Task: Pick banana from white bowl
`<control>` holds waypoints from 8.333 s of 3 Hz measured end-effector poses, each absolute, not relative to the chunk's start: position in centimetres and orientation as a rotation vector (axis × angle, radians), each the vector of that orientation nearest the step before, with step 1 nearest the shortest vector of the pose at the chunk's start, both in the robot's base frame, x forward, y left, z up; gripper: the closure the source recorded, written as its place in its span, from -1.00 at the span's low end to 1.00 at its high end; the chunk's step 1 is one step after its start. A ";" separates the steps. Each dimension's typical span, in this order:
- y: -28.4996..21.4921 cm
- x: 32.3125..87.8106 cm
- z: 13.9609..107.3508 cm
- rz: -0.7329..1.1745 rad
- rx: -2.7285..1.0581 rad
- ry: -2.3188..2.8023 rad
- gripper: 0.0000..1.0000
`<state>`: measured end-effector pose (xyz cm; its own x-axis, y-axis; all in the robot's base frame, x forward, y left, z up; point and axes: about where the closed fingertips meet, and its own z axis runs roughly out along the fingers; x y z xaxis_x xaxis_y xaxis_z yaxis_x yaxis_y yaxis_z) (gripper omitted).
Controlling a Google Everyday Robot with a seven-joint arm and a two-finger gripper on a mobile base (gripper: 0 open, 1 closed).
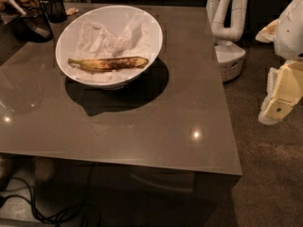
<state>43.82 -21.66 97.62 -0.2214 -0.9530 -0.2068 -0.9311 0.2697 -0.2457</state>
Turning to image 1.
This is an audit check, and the small tan wrapper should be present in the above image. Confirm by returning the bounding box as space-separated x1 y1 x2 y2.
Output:
65 8 79 16

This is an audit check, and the dark bag with pen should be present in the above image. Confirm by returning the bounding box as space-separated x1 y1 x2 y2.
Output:
1 0 53 43

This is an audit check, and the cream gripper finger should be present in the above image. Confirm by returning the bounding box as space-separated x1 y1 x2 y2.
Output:
256 19 279 44
258 61 303 125

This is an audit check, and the white ceramic bowl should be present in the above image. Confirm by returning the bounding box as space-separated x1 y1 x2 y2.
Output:
56 6 163 89

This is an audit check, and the crumpled white paper napkin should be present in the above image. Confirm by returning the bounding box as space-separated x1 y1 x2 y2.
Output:
68 14 153 84

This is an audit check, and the black floor cable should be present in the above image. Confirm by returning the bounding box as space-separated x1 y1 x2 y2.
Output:
0 164 102 227

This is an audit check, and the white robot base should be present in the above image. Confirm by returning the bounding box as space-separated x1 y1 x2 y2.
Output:
215 41 246 82

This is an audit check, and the black mesh pen cup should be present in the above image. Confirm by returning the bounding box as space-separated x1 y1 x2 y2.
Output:
41 0 67 23

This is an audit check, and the spotted yellow banana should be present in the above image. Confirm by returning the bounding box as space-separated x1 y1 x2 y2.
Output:
67 57 149 72

